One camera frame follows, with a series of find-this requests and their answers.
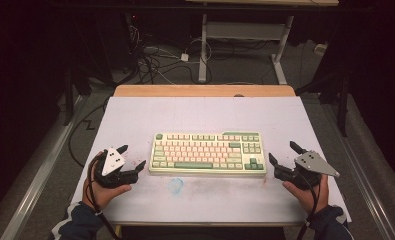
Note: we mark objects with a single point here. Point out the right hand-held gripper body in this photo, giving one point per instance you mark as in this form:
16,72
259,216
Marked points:
313,163

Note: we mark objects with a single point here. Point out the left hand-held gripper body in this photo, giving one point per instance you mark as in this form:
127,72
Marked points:
113,163

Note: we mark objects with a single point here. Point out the cream and green keyboard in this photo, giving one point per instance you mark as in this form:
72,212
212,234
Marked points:
201,155

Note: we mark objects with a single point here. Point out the person's left hand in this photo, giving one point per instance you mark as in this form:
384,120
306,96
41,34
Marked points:
101,197

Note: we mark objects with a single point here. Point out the person's right hand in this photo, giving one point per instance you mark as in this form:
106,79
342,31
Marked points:
306,200

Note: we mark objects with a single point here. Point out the black metal stand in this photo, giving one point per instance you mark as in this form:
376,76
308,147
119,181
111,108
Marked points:
68,100
343,110

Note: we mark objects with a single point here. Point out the white table mat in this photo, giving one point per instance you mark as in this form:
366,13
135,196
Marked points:
201,113

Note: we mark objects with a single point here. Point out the wooden table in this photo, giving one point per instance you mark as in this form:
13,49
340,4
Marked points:
201,90

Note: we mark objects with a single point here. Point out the white power strip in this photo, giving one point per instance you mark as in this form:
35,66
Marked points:
320,49

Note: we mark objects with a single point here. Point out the white power adapter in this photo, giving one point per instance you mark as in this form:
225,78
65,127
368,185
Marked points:
184,57

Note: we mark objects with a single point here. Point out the metal floor rail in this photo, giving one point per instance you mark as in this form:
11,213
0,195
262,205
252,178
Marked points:
35,186
368,193

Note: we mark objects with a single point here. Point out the white metal desk frame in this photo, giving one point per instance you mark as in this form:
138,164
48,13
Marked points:
245,30

